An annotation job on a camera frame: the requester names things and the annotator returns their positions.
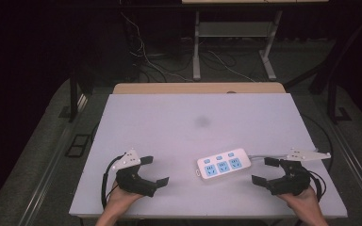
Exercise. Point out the person's left hand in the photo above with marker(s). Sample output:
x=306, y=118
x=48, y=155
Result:
x=121, y=199

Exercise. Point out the wooden table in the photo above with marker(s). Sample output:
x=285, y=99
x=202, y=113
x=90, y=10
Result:
x=182, y=88

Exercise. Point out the grey metal desk frame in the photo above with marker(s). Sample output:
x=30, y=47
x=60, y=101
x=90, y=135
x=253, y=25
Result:
x=232, y=29

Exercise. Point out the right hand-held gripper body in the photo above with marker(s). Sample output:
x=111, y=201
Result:
x=290, y=183

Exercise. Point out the aluminium floor rail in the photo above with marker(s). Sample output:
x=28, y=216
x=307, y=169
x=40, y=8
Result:
x=53, y=157
x=355, y=163

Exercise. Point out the black floor socket frame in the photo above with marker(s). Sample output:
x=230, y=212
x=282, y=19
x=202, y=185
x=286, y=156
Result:
x=77, y=146

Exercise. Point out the black metal stand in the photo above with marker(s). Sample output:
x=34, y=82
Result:
x=74, y=100
x=333, y=100

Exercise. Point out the white power strip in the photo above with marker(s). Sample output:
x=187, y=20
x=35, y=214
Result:
x=223, y=164

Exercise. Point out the person's right hand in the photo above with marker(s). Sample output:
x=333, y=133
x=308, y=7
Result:
x=301, y=202

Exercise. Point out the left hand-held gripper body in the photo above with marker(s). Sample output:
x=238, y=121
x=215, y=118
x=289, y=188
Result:
x=132, y=180

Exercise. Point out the white table cover board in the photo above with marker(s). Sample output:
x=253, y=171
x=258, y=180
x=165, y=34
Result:
x=185, y=132

